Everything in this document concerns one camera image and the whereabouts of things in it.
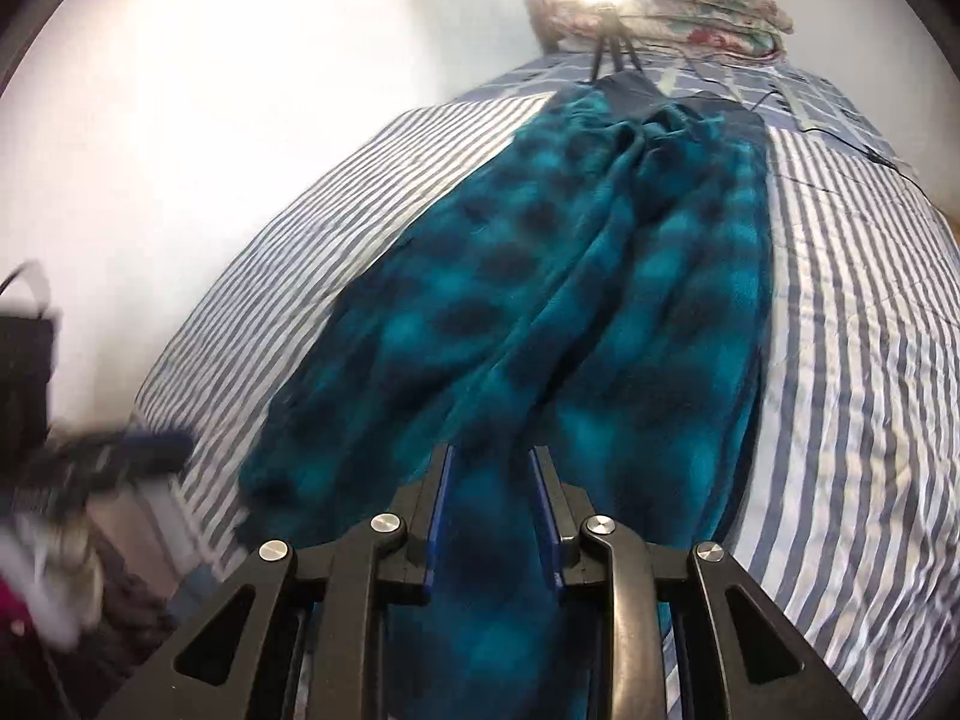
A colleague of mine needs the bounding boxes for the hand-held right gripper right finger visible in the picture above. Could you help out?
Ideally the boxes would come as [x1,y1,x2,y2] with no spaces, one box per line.
[526,446,863,720]

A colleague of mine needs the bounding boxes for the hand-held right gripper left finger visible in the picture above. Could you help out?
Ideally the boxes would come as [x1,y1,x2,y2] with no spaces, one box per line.
[101,444,457,720]

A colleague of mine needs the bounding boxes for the teal plaid fleece garment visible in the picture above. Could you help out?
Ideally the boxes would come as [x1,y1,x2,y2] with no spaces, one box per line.
[232,71,773,720]

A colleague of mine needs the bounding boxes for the grey striped blanket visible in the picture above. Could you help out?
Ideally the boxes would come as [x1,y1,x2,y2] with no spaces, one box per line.
[131,64,960,706]

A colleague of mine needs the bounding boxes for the black cable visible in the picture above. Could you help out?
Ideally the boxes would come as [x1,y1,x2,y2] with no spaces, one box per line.
[750,82,938,203]

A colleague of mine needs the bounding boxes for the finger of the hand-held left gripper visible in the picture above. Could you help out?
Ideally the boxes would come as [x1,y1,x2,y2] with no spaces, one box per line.
[30,426,196,497]

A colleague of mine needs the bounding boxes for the blue checked bed sheet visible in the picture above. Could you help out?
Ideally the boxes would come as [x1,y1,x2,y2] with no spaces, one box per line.
[450,52,905,166]

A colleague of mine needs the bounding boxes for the folded floral quilt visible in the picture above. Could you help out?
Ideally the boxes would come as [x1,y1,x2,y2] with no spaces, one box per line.
[525,0,796,65]

